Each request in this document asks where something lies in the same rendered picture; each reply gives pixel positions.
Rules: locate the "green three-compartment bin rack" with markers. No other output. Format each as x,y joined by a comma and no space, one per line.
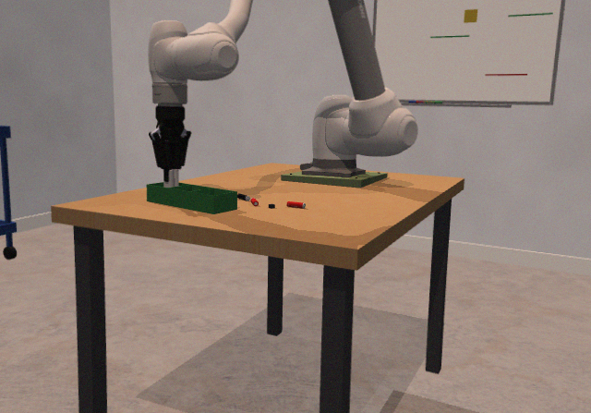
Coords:
189,197

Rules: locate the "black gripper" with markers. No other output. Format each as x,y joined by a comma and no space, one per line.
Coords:
167,152

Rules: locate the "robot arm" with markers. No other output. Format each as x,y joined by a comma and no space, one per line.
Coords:
374,123

